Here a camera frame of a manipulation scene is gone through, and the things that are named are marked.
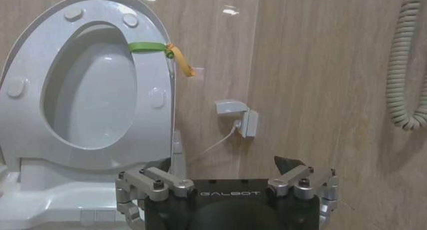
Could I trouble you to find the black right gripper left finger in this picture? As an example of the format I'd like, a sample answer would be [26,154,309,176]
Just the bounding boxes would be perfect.
[114,157,196,216]

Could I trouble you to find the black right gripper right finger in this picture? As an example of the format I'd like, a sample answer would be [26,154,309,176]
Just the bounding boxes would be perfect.
[267,155,340,216]

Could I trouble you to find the white toilet body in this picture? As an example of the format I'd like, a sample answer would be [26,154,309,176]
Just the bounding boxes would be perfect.
[0,129,188,230]

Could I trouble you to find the white toilet lid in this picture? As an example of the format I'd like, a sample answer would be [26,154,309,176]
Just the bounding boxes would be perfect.
[0,0,180,167]

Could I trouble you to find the pale grey toilet seat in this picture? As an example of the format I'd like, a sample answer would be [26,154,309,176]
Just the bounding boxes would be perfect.
[0,5,174,178]

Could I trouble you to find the white plug cable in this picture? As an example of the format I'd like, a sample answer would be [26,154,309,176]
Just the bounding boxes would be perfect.
[188,119,244,164]

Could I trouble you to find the grey wall socket box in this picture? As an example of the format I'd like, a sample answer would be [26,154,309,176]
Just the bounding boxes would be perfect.
[215,97,260,139]

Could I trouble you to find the yellow strap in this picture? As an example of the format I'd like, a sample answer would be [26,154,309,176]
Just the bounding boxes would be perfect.
[164,42,196,79]

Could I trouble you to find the green strap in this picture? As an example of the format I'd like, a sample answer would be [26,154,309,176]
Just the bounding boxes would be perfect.
[128,41,168,54]

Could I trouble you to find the beige coiled cord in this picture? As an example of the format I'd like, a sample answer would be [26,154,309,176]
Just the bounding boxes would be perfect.
[385,0,427,131]

